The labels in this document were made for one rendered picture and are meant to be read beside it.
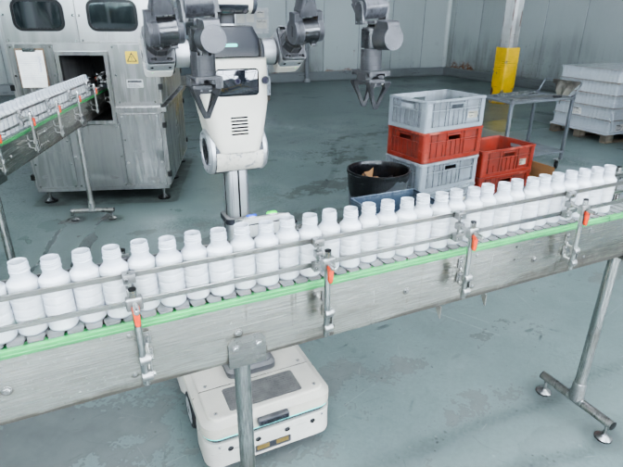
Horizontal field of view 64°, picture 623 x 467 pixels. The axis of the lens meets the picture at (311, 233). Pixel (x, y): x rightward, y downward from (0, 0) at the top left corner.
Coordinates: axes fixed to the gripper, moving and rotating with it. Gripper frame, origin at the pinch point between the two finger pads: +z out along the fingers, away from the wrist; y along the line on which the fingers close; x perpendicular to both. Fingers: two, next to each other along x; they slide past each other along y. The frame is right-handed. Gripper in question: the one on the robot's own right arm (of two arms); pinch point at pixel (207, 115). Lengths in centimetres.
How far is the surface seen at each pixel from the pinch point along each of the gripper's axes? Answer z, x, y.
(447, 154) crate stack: 66, 215, -162
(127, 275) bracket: 29.1, -24.2, 19.7
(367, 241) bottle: 34, 37, 16
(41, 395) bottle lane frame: 54, -45, 19
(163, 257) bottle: 27.9, -16.0, 16.1
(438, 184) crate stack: 88, 209, -161
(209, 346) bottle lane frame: 52, -8, 19
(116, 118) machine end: 55, 5, -355
